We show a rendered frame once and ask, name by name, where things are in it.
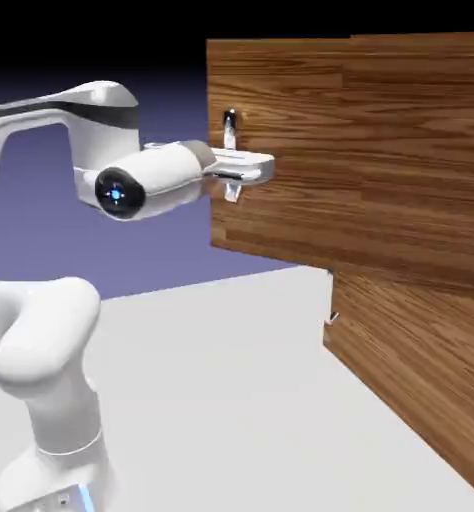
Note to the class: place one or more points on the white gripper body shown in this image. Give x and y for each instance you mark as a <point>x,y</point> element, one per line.
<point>245,166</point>

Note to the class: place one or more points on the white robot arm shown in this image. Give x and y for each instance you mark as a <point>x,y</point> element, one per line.
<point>163,168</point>

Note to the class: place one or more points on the wooden cabinet door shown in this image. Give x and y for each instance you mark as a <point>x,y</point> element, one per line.
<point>341,160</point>

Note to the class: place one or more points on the wooden cabinet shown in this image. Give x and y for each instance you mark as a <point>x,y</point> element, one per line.
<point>421,400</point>

